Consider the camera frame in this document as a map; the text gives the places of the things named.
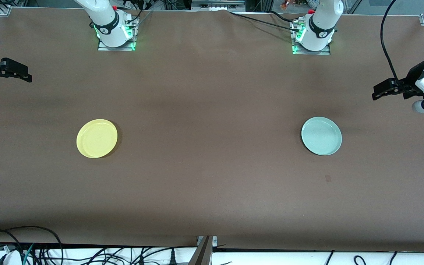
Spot pale green round plate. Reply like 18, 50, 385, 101
301, 116, 343, 156

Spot yellow round plate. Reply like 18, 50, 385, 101
76, 119, 118, 159

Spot grey metal background fixture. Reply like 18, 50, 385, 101
191, 0, 246, 11

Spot brown table cover sheet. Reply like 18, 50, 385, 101
0, 7, 424, 253

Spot black arm-routed cable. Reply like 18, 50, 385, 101
380, 0, 400, 85

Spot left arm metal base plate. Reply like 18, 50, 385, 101
291, 20, 331, 56

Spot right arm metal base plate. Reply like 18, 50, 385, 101
98, 17, 137, 52

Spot short black base cable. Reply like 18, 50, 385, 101
268, 10, 298, 22

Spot black cables at arm base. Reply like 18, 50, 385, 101
124, 0, 154, 31

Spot long black base power cable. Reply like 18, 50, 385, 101
228, 10, 301, 33

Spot large black looping cable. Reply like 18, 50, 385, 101
0, 225, 64, 265

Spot green cable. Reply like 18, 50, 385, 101
22, 243, 35, 265

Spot aluminium frame post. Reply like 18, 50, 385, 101
188, 236, 218, 265

